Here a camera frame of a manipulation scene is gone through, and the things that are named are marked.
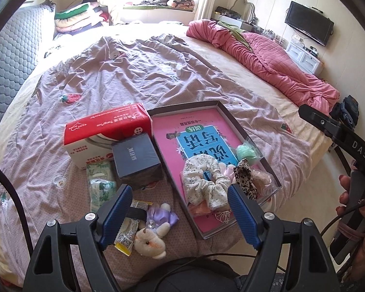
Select leopard print scrunchie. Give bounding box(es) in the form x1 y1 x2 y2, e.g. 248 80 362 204
233 159 258 201

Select pink rumpled comforter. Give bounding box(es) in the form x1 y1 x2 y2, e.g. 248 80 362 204
186 19 340 115

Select dark blue small box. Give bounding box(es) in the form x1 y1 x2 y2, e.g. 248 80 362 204
112 133 163 190

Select dark clothes on floor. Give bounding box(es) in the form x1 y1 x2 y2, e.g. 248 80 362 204
330 95 359 131

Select green floral tissue packet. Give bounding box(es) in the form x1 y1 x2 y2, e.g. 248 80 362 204
86 161 115 181

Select black wall television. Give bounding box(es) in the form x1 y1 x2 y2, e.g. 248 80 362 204
285 1 334 46

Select mint green soft roll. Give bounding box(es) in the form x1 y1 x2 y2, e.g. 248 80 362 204
235 143 262 165

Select cream floral scrunchie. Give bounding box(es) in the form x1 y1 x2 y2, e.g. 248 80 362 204
182 154 231 211

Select mauve patterned quilt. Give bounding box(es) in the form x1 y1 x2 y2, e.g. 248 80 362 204
0 37 311 289

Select white drawer cabinet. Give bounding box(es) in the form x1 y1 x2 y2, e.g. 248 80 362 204
286 42 324 77

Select stack of folded blankets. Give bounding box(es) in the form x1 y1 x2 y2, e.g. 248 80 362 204
55 0 112 36

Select yellow white snack packet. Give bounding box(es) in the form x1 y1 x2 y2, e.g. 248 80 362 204
114 200 152 256

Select red white tissue pack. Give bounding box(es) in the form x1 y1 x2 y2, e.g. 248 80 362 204
64 103 152 169

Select grey quilted headboard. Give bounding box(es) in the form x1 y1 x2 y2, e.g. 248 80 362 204
0 0 55 122

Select pink puff in wrapper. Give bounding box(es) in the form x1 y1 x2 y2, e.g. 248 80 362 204
252 168 277 196

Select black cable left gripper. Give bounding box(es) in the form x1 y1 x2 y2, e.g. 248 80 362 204
0 157 34 258

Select white plush bunny toy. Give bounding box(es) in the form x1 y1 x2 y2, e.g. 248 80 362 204
134 203 179 260

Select shallow box with pink book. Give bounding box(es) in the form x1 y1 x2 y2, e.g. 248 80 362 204
147 100 283 240

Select clothes on window sill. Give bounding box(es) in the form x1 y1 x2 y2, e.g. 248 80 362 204
123 0 195 12

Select pink face mask pack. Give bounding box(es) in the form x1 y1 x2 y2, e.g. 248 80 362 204
187 201 212 218

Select vanity mirror dresser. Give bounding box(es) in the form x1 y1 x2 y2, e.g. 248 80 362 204
211 0 258 32

